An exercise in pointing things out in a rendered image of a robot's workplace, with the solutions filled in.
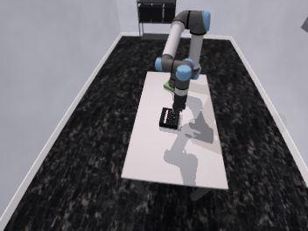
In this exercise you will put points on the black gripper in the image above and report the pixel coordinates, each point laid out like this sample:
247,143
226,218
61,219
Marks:
179,99

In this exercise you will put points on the black lighting desk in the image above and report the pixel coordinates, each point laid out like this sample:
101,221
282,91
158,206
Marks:
168,119

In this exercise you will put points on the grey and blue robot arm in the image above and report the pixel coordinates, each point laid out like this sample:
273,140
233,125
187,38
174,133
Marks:
197,21

